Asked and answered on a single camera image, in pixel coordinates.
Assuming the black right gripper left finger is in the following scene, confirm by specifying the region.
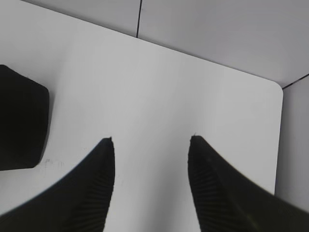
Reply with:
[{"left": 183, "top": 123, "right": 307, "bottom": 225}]
[{"left": 0, "top": 138, "right": 115, "bottom": 232}]

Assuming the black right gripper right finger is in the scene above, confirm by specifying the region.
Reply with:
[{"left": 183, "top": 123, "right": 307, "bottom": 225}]
[{"left": 188, "top": 135, "right": 309, "bottom": 232}]

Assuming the black canvas tote bag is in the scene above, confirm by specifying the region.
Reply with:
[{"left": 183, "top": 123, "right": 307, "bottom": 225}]
[{"left": 0, "top": 65, "right": 50, "bottom": 171}]

